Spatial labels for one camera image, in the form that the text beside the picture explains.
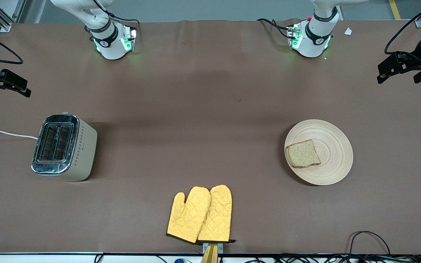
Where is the yellow quilted oven mitt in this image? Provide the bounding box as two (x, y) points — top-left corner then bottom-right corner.
(197, 184), (236, 244)
(166, 186), (211, 244)

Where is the black looped floor cable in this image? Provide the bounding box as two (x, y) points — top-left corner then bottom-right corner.
(348, 230), (391, 256)

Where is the brown table cover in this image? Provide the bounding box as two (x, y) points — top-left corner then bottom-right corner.
(0, 19), (421, 255)

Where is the white toaster power cord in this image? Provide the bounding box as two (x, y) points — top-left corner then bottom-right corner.
(0, 130), (38, 141)

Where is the small metal bracket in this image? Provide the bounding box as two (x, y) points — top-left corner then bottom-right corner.
(202, 242), (224, 253)

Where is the black base cable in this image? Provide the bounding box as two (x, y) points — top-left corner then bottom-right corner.
(257, 18), (292, 39)
(93, 0), (141, 36)

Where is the cream and chrome toaster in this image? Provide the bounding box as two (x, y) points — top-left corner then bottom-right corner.
(31, 112), (98, 182)

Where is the brown bread slice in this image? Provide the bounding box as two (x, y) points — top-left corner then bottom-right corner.
(285, 139), (321, 169)

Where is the black right base cable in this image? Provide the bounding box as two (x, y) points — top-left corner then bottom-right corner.
(93, 0), (141, 36)

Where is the black cable bundle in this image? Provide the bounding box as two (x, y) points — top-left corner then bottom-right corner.
(245, 254), (421, 263)

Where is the round wooden plate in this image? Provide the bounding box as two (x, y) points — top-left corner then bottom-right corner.
(284, 119), (354, 186)

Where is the black left base cable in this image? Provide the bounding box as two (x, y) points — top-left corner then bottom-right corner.
(257, 18), (292, 39)

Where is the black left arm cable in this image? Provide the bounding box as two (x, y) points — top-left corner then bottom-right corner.
(384, 0), (421, 56)

